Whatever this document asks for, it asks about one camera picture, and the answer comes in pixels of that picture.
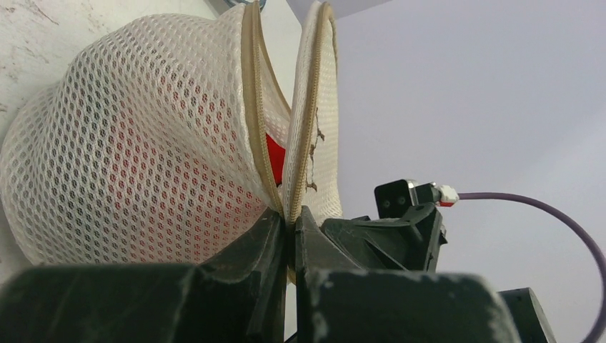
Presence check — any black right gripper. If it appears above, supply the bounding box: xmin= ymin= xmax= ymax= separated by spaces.
xmin=321 ymin=204 xmax=447 ymax=272

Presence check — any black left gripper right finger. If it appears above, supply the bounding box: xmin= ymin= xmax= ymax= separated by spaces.
xmin=295 ymin=206 xmax=520 ymax=342

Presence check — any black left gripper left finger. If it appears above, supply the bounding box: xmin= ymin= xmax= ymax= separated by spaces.
xmin=1 ymin=210 xmax=286 ymax=342

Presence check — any white mesh bag beige trim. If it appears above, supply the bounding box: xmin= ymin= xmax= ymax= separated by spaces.
xmin=1 ymin=1 xmax=342 ymax=264

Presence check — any red bra black trim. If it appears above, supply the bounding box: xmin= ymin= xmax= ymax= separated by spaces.
xmin=266 ymin=134 xmax=285 ymax=187

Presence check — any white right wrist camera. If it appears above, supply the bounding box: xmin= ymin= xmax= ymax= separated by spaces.
xmin=374 ymin=179 xmax=419 ymax=219

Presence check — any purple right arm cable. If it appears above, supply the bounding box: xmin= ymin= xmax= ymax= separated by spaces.
xmin=435 ymin=183 xmax=606 ymax=343

